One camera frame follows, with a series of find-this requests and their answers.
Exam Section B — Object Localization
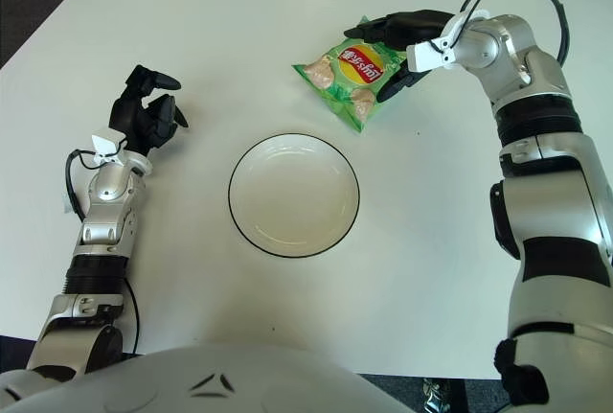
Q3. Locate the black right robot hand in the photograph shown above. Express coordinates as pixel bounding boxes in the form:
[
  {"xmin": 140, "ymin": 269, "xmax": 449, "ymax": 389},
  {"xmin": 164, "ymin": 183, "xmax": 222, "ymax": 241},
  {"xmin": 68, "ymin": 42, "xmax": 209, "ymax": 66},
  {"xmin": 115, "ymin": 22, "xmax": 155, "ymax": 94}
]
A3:
[{"xmin": 343, "ymin": 9, "xmax": 456, "ymax": 103}]

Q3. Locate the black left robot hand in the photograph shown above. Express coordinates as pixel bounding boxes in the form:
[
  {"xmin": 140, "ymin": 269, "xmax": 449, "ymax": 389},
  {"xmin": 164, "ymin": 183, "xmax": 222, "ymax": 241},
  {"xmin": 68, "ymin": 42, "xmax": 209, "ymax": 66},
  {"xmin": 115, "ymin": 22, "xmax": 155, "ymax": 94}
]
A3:
[{"xmin": 108, "ymin": 64, "xmax": 190, "ymax": 158}]

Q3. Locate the green chips snack bag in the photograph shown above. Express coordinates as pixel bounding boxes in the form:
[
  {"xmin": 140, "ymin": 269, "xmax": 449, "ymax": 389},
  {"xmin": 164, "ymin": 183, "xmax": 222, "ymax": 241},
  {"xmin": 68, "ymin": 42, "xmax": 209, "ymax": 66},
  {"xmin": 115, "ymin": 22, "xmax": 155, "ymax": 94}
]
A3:
[{"xmin": 291, "ymin": 13, "xmax": 413, "ymax": 135}]

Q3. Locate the white plate with black rim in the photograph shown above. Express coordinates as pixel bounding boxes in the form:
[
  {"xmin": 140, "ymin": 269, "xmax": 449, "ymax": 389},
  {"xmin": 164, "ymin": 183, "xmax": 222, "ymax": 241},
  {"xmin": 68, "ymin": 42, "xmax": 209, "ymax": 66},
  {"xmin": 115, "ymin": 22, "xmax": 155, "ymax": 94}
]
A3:
[{"xmin": 227, "ymin": 131, "xmax": 361, "ymax": 257}]

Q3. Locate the white right wrist connector box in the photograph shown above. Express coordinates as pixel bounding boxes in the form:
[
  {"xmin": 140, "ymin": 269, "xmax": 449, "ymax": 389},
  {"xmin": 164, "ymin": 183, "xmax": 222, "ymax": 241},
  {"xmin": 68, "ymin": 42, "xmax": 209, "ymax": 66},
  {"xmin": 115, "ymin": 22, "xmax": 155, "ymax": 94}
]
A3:
[{"xmin": 405, "ymin": 37, "xmax": 457, "ymax": 74}]

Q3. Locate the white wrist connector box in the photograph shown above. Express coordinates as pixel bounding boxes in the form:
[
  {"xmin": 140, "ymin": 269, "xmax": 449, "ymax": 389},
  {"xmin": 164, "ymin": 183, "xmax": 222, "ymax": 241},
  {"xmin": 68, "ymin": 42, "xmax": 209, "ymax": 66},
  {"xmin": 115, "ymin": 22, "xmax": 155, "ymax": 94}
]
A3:
[
  {"xmin": 405, "ymin": 37, "xmax": 457, "ymax": 74},
  {"xmin": 90, "ymin": 132, "xmax": 126, "ymax": 165}
]

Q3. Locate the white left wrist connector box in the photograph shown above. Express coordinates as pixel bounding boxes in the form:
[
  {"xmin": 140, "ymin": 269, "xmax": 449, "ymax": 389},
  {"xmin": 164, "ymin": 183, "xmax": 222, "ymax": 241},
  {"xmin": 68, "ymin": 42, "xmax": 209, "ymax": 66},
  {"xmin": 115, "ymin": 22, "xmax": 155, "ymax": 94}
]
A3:
[{"xmin": 90, "ymin": 132, "xmax": 126, "ymax": 165}]

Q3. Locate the grey robot torso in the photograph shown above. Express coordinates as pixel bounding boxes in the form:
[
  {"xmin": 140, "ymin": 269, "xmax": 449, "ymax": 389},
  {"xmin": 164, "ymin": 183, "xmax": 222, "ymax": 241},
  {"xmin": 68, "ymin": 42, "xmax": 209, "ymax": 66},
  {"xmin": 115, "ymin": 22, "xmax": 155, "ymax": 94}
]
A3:
[{"xmin": 0, "ymin": 343, "xmax": 427, "ymax": 413}]

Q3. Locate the grey metallic object under table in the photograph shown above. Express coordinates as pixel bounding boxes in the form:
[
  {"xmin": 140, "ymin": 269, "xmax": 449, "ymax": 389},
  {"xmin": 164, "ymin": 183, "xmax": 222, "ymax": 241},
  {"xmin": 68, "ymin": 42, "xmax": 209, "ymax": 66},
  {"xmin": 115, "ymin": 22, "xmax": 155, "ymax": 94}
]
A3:
[{"xmin": 420, "ymin": 378, "xmax": 454, "ymax": 413}]

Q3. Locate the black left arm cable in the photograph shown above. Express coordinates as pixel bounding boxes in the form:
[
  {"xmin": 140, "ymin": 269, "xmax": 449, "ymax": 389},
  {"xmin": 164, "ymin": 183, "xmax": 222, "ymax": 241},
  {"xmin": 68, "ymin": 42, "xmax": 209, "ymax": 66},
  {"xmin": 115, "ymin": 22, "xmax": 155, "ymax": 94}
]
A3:
[{"xmin": 64, "ymin": 147, "xmax": 143, "ymax": 356}]

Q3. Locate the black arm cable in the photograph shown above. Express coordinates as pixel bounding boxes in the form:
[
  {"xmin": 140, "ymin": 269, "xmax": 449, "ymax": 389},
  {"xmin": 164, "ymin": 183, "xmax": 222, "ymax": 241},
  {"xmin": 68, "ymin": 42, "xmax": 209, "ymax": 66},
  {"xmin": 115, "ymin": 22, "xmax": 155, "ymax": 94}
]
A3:
[
  {"xmin": 457, "ymin": 0, "xmax": 571, "ymax": 63},
  {"xmin": 64, "ymin": 147, "xmax": 143, "ymax": 356}
]

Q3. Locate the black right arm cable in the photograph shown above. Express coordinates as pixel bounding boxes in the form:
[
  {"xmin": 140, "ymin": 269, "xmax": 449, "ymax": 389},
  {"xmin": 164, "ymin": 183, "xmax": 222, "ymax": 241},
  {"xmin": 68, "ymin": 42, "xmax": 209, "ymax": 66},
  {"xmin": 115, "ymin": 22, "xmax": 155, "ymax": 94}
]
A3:
[{"xmin": 457, "ymin": 0, "xmax": 571, "ymax": 63}]

